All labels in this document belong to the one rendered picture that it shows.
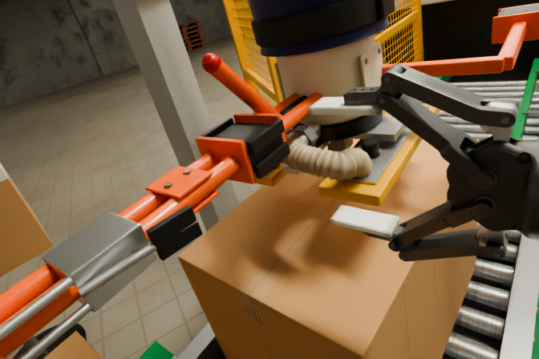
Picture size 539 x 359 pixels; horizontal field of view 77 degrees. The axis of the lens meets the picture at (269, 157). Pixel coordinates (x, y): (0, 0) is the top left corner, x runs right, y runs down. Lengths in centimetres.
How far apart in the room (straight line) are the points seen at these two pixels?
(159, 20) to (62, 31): 1280
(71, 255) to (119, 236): 4
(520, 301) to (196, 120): 132
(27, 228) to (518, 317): 167
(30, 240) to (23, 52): 1285
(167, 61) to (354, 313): 127
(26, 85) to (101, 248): 1420
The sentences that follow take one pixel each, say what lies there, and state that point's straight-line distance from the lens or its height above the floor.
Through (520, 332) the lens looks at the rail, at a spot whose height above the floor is 59.
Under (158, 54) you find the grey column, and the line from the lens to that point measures 153.
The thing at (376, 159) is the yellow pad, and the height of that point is 109.
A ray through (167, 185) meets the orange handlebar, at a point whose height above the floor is 121.
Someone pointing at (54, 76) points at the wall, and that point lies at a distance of 1439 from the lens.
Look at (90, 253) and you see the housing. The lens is 34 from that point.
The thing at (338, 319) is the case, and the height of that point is 95.
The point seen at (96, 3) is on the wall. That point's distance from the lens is 1437.
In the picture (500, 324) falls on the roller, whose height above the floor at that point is 55.
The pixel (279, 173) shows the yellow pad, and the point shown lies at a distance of 61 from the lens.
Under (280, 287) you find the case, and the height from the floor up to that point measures 95.
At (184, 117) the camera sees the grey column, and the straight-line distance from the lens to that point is 159.
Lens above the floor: 137
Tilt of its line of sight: 26 degrees down
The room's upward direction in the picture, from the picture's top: 15 degrees counter-clockwise
